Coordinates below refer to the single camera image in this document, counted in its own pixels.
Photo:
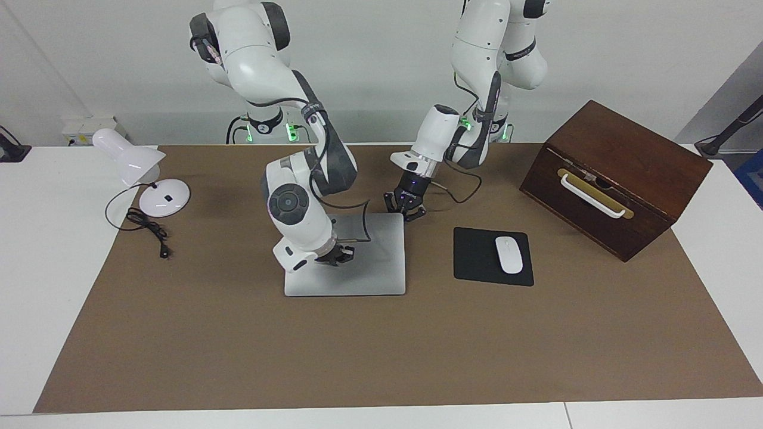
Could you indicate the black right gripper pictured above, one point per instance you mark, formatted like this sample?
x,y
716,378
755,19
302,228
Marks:
x,y
331,251

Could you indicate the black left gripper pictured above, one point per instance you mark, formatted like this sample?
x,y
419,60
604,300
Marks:
x,y
411,186

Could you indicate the silver laptop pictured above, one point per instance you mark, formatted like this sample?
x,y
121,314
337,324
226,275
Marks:
x,y
375,268

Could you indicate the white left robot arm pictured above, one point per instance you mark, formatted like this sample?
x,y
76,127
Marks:
x,y
477,47

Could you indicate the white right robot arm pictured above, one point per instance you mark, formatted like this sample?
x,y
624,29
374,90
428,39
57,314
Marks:
x,y
256,65

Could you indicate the black mouse pad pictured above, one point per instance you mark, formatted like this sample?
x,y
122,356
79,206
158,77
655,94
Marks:
x,y
474,256

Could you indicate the brown table mat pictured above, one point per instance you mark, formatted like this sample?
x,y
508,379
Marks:
x,y
381,345

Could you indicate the white computer mouse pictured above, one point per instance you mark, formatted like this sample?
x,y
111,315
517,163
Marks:
x,y
509,255

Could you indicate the white desk lamp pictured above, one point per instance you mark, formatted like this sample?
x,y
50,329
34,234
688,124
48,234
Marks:
x,y
131,158

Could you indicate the brown wooden box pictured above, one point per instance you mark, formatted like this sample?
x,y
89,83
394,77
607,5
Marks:
x,y
632,155

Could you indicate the black tripod leg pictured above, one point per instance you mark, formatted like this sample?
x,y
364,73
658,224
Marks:
x,y
733,128

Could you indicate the black stand foot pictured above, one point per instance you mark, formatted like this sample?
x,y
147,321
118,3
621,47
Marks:
x,y
12,152

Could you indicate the white wall socket box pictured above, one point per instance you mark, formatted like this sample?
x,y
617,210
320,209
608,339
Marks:
x,y
89,128

